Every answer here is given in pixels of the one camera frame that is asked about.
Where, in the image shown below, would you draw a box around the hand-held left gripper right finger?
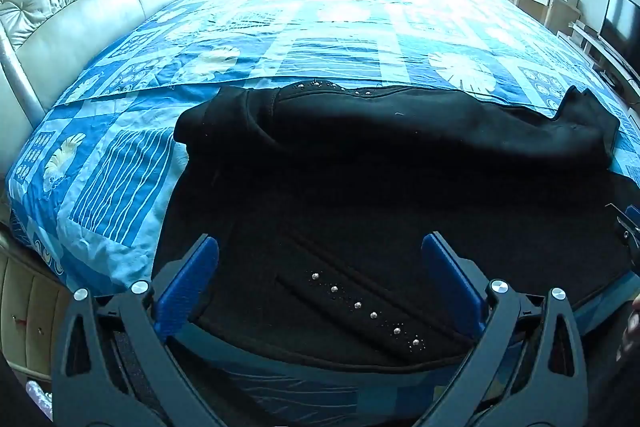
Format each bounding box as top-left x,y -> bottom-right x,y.
420,232 -> 588,427

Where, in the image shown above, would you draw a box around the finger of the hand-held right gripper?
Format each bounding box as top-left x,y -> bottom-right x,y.
605,203 -> 640,265

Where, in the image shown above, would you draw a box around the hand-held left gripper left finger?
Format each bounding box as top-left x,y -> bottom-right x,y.
52,234 -> 226,427

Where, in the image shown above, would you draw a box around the black pants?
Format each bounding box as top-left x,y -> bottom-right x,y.
152,79 -> 640,368

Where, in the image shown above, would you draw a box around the person's right hand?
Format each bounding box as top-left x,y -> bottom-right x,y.
622,296 -> 640,353

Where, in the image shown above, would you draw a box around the cream bedside cabinet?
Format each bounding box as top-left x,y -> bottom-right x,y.
0,232 -> 76,408

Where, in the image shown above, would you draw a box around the white television stand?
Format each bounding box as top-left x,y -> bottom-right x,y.
570,19 -> 640,96

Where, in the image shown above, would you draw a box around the flat screen television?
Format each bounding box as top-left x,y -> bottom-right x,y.
599,0 -> 640,68

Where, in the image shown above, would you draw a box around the blue patterned bed sheet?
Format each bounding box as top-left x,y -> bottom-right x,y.
5,0 -> 640,427

